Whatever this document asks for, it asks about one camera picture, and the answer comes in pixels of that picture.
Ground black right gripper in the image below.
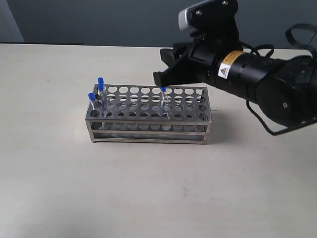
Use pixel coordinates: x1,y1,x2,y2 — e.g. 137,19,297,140
153,0,263,99

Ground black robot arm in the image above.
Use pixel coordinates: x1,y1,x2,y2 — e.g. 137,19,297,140
153,0,317,129

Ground stainless steel test tube rack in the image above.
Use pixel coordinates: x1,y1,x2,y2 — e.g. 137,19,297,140
85,84,212,144

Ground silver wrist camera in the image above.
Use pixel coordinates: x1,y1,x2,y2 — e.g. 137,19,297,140
178,0,215,31

